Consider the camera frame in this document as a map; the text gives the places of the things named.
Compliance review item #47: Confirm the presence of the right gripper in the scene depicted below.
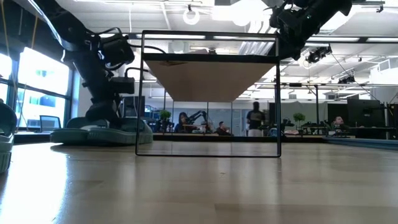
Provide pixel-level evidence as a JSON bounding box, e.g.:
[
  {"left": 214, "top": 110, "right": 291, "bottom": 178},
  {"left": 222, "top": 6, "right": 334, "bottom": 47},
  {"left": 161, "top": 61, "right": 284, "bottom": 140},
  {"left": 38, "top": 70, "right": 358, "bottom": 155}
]
[{"left": 278, "top": 29, "right": 308, "bottom": 60}]

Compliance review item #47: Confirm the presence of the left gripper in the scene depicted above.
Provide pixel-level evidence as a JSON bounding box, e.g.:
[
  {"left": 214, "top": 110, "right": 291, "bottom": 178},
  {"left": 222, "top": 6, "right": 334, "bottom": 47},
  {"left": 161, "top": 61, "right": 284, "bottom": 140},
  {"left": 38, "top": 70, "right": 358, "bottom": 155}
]
[{"left": 82, "top": 60, "right": 123, "bottom": 125}]

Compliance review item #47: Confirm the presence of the black-framed wooden shelf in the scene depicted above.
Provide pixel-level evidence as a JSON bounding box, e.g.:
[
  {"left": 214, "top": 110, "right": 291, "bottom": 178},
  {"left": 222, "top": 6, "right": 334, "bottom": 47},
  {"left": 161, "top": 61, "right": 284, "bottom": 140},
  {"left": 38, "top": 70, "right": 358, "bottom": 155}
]
[{"left": 135, "top": 30, "right": 282, "bottom": 158}]

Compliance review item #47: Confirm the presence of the dark cabinet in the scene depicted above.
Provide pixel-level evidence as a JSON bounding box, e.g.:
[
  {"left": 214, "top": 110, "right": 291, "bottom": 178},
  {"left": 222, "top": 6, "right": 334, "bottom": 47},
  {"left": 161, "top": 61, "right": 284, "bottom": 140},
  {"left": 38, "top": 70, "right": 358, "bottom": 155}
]
[{"left": 121, "top": 95, "right": 146, "bottom": 119}]

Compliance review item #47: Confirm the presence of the laptop screen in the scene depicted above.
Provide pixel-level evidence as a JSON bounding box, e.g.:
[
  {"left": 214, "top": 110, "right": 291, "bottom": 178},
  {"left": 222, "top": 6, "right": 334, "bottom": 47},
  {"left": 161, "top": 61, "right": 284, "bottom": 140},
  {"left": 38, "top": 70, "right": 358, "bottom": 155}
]
[{"left": 39, "top": 114, "right": 62, "bottom": 133}]

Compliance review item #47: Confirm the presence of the potted green plant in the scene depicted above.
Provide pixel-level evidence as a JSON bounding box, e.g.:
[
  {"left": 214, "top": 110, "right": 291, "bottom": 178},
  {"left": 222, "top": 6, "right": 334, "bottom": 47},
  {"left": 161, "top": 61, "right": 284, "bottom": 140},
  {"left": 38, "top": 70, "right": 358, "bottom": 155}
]
[
  {"left": 159, "top": 109, "right": 172, "bottom": 133},
  {"left": 293, "top": 112, "right": 306, "bottom": 126}
]

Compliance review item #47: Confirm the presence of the person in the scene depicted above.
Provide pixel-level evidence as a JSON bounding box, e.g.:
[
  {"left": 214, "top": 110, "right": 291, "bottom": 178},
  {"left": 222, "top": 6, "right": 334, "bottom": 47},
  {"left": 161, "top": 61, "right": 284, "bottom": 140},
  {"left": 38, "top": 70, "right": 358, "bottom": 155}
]
[
  {"left": 217, "top": 121, "right": 233, "bottom": 136},
  {"left": 246, "top": 101, "right": 267, "bottom": 138},
  {"left": 331, "top": 116, "right": 351, "bottom": 131},
  {"left": 174, "top": 111, "right": 190, "bottom": 133}
]

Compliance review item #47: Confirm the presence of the large black monitor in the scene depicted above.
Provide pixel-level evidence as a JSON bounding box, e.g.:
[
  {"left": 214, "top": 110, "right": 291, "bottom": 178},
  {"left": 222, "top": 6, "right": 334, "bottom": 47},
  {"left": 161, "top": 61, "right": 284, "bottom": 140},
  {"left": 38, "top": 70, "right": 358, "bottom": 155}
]
[{"left": 347, "top": 98, "right": 386, "bottom": 128}]

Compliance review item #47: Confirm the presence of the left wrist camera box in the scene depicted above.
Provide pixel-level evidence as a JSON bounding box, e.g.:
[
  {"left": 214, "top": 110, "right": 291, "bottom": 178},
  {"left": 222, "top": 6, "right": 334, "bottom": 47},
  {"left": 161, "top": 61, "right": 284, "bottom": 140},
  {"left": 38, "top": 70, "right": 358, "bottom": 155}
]
[{"left": 109, "top": 76, "right": 136, "bottom": 95}]

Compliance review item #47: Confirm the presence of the black left camera cable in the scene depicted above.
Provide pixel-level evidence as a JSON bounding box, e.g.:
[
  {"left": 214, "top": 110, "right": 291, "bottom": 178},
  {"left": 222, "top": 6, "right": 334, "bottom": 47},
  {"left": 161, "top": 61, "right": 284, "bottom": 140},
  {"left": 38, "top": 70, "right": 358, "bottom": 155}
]
[{"left": 93, "top": 27, "right": 167, "bottom": 77}]

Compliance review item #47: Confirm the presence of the white ring lamp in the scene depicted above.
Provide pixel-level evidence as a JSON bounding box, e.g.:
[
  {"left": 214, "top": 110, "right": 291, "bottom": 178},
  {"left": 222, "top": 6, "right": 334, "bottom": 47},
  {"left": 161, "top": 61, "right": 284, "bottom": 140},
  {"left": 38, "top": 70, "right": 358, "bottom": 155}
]
[{"left": 182, "top": 6, "right": 201, "bottom": 26}]

